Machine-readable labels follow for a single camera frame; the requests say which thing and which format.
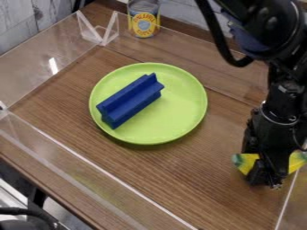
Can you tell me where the yellow toy banana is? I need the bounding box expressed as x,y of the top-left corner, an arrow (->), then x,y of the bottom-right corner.
230,150 -> 307,175

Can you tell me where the black chair part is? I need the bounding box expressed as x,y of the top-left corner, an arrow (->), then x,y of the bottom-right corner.
0,206 -> 65,230

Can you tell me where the black cable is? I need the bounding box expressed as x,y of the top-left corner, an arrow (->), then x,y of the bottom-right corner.
193,0 -> 254,68

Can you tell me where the green round plate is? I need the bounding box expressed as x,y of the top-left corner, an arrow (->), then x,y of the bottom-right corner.
88,62 -> 206,145

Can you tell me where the yellow labelled tin can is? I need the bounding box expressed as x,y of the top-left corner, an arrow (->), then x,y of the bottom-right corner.
126,0 -> 160,39

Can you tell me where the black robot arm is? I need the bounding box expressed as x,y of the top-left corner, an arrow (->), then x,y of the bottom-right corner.
216,0 -> 307,188

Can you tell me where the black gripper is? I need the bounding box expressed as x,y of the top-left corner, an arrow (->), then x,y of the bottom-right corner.
241,104 -> 307,189

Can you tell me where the clear acrylic front wall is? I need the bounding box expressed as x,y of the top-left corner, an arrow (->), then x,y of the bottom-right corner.
0,102 -> 197,230

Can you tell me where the blue plastic block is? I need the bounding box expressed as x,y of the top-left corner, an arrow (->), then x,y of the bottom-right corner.
96,73 -> 164,129

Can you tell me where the clear acrylic triangular bracket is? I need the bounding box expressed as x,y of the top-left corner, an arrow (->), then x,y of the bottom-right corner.
76,11 -> 118,47

